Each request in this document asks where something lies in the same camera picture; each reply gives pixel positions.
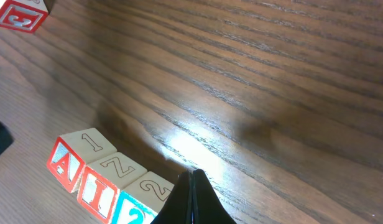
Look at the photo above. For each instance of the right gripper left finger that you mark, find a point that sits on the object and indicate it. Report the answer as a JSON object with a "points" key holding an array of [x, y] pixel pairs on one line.
{"points": [[178, 207]]}

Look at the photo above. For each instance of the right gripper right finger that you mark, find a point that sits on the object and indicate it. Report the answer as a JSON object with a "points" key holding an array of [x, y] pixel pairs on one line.
{"points": [[207, 208]]}

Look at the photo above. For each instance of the blue number 2 block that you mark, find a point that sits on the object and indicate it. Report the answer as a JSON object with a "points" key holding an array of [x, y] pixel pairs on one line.
{"points": [[141, 201]]}

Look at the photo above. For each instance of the red letter A block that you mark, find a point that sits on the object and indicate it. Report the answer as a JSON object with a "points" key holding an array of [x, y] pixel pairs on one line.
{"points": [[72, 152]]}

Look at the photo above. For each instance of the red letter I block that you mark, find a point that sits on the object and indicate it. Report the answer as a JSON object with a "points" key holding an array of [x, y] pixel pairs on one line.
{"points": [[102, 182]]}

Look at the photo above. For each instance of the plain tan wooden block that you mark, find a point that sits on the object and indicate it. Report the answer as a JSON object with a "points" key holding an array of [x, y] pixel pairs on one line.
{"points": [[23, 15]]}

